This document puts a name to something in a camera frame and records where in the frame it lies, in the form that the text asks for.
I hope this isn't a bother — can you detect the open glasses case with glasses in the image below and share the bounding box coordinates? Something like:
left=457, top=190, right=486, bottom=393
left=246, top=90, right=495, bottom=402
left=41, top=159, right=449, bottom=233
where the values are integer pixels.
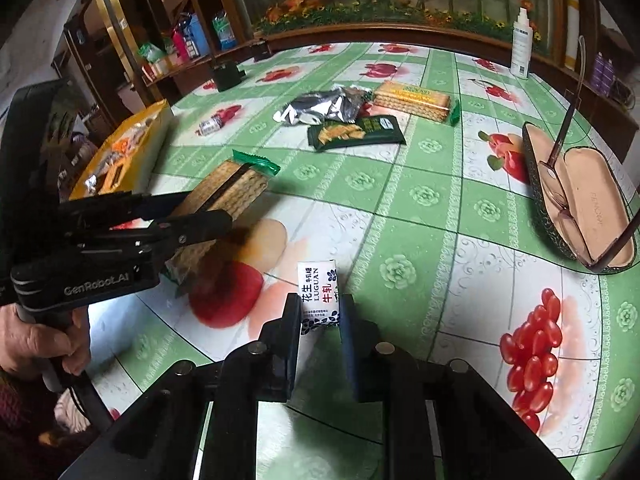
left=537, top=35, right=640, bottom=268

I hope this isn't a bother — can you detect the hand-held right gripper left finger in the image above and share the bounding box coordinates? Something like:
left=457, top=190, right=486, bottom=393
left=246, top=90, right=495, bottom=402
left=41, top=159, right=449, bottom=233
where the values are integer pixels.
left=60, top=292, right=303, bottom=480

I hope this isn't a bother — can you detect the green-label water bottle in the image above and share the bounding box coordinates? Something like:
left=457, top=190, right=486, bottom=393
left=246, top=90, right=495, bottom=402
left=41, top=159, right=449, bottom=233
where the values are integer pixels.
left=211, top=10, right=237, bottom=51

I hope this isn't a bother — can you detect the black round container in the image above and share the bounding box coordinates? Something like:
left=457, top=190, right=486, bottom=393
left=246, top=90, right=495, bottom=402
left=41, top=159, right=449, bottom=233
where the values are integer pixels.
left=212, top=60, right=246, bottom=92

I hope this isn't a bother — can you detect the blue thermos jug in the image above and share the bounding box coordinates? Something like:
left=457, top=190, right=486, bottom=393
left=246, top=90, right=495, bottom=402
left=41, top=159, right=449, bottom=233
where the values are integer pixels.
left=182, top=12, right=211, bottom=58

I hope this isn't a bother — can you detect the person's left hand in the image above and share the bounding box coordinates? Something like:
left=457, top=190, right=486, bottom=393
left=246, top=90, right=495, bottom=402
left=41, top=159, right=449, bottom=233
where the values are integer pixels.
left=0, top=305, right=92, bottom=377

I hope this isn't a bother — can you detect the dark green snack packet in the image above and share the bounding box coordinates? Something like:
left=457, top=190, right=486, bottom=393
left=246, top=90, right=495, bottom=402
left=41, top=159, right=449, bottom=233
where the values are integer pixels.
left=306, top=115, right=405, bottom=153

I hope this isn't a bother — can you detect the person's left forearm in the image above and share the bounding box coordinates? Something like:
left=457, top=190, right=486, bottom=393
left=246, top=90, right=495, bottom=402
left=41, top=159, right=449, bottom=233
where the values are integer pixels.
left=0, top=366, right=68, bottom=480

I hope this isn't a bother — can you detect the dark eyeglass case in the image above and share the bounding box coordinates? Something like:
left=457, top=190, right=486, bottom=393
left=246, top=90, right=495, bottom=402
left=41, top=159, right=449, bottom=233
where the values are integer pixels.
left=522, top=121, right=640, bottom=275

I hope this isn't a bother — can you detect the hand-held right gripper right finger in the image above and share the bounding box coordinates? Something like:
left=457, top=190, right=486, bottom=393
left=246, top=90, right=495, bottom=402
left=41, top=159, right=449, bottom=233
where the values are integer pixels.
left=340, top=295, right=576, bottom=480

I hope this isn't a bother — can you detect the white spray bottle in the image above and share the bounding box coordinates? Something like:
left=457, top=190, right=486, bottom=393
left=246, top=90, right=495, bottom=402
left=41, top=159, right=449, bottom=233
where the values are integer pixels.
left=510, top=7, right=533, bottom=80

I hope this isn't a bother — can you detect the wooden shelf cabinet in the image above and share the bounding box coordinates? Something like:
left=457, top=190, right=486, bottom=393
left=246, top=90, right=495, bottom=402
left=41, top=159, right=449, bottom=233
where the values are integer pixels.
left=90, top=0, right=261, bottom=106

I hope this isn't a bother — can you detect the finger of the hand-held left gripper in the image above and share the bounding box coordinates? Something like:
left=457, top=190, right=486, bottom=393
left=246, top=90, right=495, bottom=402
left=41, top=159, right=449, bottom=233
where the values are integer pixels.
left=75, top=209, right=235, bottom=262
left=57, top=190, right=202, bottom=232

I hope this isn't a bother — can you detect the yellow foam tray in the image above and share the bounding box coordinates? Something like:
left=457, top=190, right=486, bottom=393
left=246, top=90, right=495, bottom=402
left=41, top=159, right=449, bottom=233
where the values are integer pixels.
left=67, top=99, right=176, bottom=201

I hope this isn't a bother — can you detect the green-end cracker packet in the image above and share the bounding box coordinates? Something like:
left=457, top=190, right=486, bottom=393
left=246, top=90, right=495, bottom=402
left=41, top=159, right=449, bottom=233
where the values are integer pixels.
left=165, top=150, right=281, bottom=286
left=372, top=81, right=461, bottom=126

